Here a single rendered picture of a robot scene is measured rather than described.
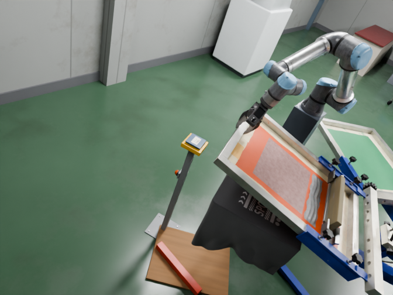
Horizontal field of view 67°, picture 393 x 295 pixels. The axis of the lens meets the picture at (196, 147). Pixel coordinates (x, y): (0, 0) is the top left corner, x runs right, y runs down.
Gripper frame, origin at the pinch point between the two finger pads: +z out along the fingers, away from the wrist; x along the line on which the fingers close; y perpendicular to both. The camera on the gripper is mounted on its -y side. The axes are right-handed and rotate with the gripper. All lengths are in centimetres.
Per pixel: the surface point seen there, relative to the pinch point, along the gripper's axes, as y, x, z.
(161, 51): 250, 134, 146
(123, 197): 19, 29, 139
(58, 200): -14, 65, 149
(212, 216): -22.3, -18.9, 37.7
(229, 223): -22.1, -27.2, 33.3
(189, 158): 10.2, 9.7, 46.9
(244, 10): 340, 82, 56
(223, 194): -14.1, -15.3, 28.0
